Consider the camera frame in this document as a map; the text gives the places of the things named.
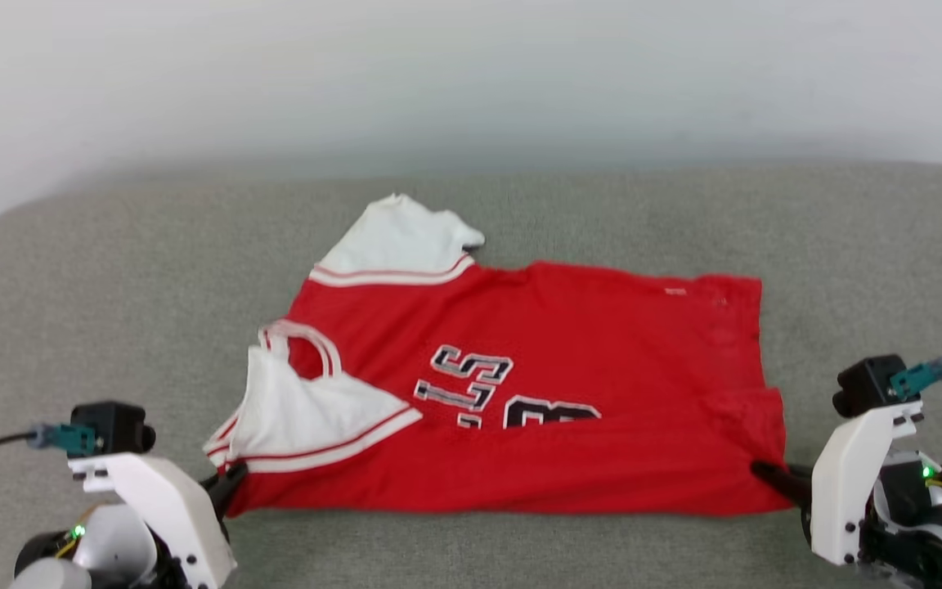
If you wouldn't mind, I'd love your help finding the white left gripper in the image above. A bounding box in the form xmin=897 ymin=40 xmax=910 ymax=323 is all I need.
xmin=68 ymin=454 xmax=249 ymax=589

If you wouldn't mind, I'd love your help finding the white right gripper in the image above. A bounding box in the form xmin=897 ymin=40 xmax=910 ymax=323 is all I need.
xmin=750 ymin=400 xmax=924 ymax=566

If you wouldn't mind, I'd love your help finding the red and white jersey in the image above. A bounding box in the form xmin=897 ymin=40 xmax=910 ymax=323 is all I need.
xmin=203 ymin=193 xmax=792 ymax=519

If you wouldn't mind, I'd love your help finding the grey fabric sofa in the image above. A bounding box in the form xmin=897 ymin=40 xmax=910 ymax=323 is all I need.
xmin=0 ymin=161 xmax=942 ymax=589

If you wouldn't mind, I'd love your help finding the teal left camera connector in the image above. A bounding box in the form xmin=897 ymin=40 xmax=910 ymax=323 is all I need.
xmin=28 ymin=423 xmax=101 ymax=457

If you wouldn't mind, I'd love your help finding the teal camera connector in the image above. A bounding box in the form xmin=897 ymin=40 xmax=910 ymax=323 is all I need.
xmin=28 ymin=423 xmax=101 ymax=457
xmin=889 ymin=356 xmax=942 ymax=401

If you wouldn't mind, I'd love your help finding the teal right camera connector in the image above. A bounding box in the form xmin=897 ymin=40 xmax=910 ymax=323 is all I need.
xmin=889 ymin=356 xmax=942 ymax=401

